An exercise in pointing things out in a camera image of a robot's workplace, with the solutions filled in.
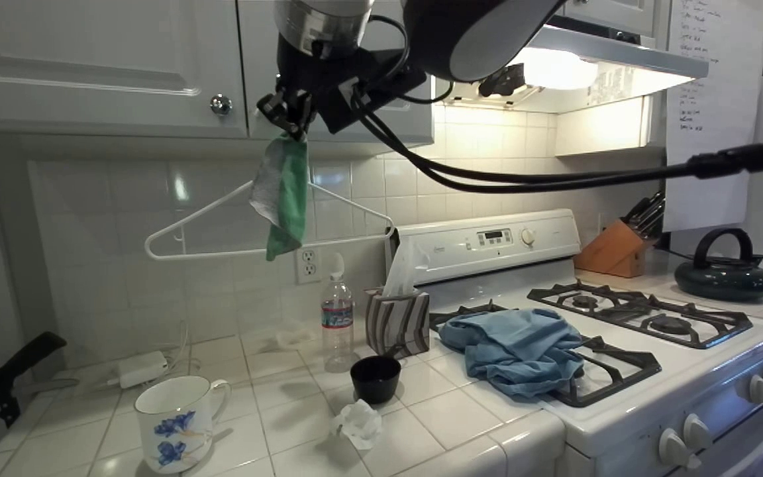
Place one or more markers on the white tissue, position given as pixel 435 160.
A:
pixel 362 425
pixel 401 267

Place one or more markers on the green cloth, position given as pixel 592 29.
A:
pixel 287 199

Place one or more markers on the white wall outlet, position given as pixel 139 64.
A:
pixel 309 267

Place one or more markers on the small black bowl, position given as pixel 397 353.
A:
pixel 374 380

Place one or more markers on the dark green kettle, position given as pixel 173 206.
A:
pixel 721 278

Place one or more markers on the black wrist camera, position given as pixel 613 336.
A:
pixel 369 93

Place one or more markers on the white mug blue flowers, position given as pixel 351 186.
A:
pixel 172 429

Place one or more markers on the white stove knob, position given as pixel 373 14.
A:
pixel 700 430
pixel 675 446
pixel 759 388

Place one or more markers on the white tissue in box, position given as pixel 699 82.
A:
pixel 401 267

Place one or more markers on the silver cabinet knob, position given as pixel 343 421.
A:
pixel 218 105

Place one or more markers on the black clamp mount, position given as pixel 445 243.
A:
pixel 2 380

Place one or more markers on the white power adapter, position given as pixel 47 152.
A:
pixel 141 370

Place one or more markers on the wooden knife block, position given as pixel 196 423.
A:
pixel 610 252

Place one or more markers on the white paper sheet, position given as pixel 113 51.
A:
pixel 709 108

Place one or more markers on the blue cloth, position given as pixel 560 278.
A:
pixel 515 348

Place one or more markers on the white range hood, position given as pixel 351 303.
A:
pixel 610 54

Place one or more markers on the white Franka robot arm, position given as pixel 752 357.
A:
pixel 478 30

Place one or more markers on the black stove grate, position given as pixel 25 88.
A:
pixel 615 372
pixel 637 309

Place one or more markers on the white gas stove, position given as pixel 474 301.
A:
pixel 664 388

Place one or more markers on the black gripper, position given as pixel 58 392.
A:
pixel 305 67

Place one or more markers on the striped tissue box cover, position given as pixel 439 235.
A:
pixel 398 323

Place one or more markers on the clear plastic water bottle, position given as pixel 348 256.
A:
pixel 337 323

